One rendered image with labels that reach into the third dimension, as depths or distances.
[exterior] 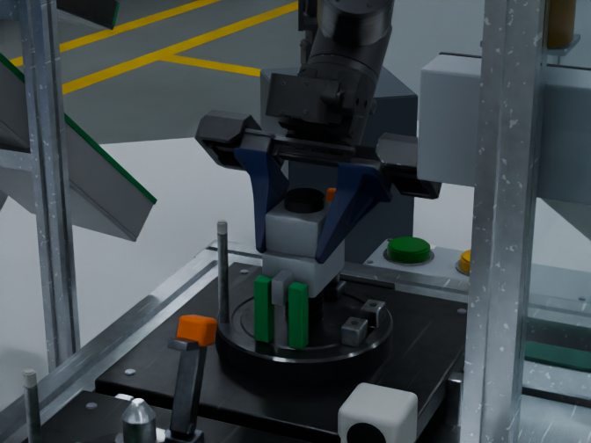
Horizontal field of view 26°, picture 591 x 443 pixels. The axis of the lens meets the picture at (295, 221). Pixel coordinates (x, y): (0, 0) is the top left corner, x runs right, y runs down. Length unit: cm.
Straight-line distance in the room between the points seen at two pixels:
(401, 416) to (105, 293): 56
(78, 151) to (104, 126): 368
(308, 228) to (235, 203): 66
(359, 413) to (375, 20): 28
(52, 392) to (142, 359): 7
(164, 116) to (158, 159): 308
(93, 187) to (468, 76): 45
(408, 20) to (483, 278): 356
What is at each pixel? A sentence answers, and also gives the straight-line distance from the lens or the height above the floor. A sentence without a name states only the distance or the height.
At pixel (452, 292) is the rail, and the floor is 96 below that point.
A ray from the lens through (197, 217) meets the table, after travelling 156.
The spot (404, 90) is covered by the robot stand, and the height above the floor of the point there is 106.
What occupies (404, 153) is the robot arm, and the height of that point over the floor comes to 114.
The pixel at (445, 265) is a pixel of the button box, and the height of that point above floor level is 96.
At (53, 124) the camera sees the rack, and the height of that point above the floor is 114.
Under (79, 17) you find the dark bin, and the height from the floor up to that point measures 121.
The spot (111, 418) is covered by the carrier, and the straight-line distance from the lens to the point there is 92.
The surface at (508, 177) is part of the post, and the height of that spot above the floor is 119.
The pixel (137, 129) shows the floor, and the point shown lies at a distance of 471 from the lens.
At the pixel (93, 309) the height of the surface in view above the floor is 86.
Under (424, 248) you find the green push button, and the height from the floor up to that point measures 97.
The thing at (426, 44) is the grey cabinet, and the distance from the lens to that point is 429.
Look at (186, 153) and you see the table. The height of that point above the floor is 86.
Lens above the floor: 144
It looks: 22 degrees down
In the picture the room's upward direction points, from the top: straight up
